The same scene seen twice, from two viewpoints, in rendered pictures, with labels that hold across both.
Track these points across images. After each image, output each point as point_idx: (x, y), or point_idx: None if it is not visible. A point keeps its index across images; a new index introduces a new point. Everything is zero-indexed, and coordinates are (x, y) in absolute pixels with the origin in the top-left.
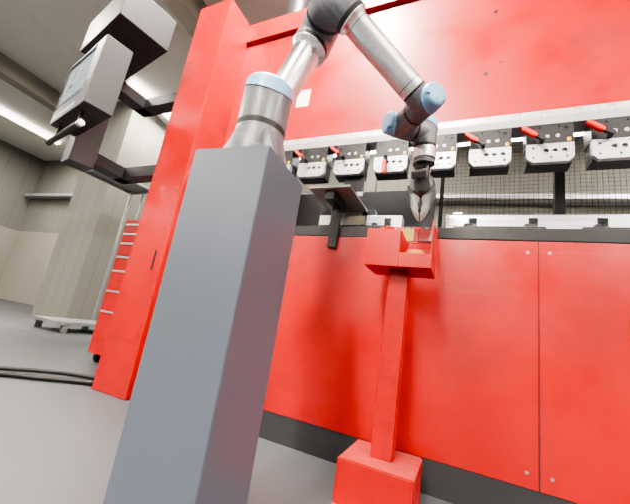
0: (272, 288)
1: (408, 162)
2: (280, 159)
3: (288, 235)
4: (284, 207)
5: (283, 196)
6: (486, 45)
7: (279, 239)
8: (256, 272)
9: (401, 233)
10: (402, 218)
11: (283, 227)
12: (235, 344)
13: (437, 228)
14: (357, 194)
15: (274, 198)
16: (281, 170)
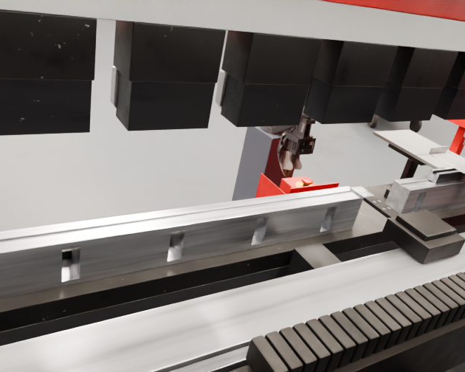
0: (252, 186)
1: (447, 88)
2: (254, 127)
3: (261, 164)
4: (257, 150)
5: (257, 145)
6: None
7: (255, 164)
8: (243, 175)
9: (282, 182)
10: (395, 184)
11: (257, 159)
12: (235, 197)
13: (290, 189)
14: None
15: (251, 145)
16: (255, 132)
